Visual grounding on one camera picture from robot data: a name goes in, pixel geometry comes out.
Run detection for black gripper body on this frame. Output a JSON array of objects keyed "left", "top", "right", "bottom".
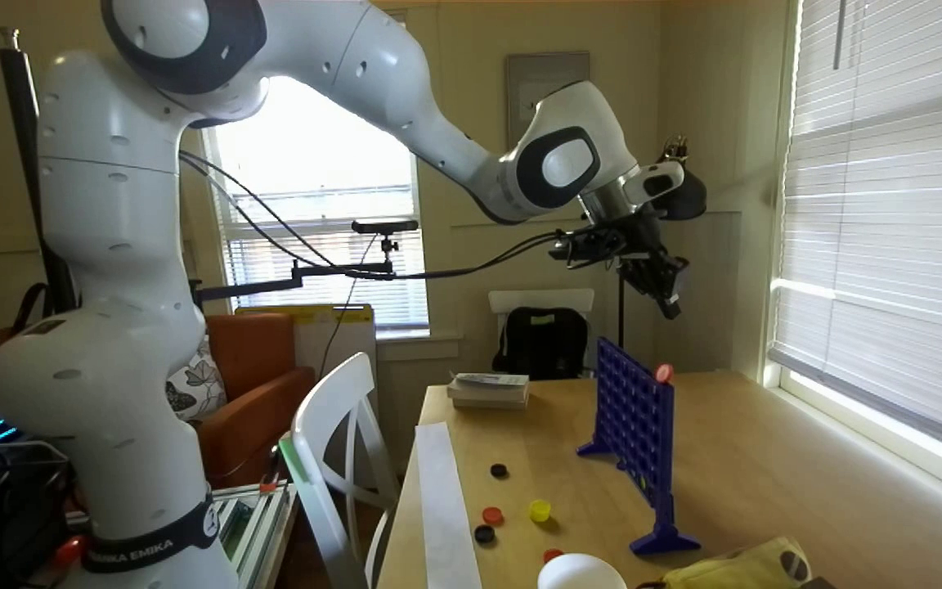
[{"left": 598, "top": 201, "right": 674, "bottom": 281}]

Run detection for black floor lamp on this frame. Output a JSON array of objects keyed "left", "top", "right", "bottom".
[{"left": 601, "top": 136, "right": 709, "bottom": 352}]

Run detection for black backpack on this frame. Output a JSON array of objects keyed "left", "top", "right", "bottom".
[{"left": 489, "top": 304, "right": 590, "bottom": 383}]

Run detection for blue connect four grid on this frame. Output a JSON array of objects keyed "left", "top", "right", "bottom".
[{"left": 576, "top": 338, "right": 705, "bottom": 560}]

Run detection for white rectangular box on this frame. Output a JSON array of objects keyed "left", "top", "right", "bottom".
[{"left": 443, "top": 369, "right": 533, "bottom": 413}]

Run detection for white window blinds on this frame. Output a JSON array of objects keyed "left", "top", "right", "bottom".
[{"left": 765, "top": 0, "right": 942, "bottom": 466}]

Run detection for yellow cloth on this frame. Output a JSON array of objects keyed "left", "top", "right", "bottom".
[{"left": 661, "top": 533, "right": 817, "bottom": 589}]

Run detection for white paper cup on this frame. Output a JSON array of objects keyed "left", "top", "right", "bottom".
[{"left": 537, "top": 549, "right": 628, "bottom": 589}]

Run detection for white paper strip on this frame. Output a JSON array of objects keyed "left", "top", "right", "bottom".
[{"left": 412, "top": 418, "right": 485, "bottom": 589}]

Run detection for white board yellow edge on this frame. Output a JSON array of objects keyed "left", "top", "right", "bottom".
[{"left": 291, "top": 304, "right": 380, "bottom": 380}]

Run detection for bright uncovered window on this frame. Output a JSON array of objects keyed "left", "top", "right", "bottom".
[{"left": 199, "top": 74, "right": 430, "bottom": 338}]

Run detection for white wooden chair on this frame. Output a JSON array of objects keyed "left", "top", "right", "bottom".
[{"left": 273, "top": 350, "right": 400, "bottom": 589}]

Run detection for orange armchair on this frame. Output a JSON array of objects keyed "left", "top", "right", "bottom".
[{"left": 191, "top": 307, "right": 319, "bottom": 489}]

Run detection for patterned cushion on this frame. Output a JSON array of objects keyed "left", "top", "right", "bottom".
[{"left": 166, "top": 338, "right": 227, "bottom": 426}]

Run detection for red round knob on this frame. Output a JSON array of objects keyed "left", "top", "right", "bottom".
[{"left": 51, "top": 533, "right": 87, "bottom": 573}]

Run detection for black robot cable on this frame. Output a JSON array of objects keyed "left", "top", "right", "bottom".
[{"left": 177, "top": 146, "right": 562, "bottom": 285}]

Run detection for wall picture frame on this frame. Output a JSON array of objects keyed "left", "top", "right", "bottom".
[{"left": 502, "top": 50, "right": 590, "bottom": 142}]

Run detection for black stereo camera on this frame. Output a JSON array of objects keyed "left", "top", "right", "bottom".
[{"left": 350, "top": 217, "right": 423, "bottom": 238}]

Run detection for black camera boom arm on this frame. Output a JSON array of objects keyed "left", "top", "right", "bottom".
[{"left": 188, "top": 233, "right": 400, "bottom": 307}]

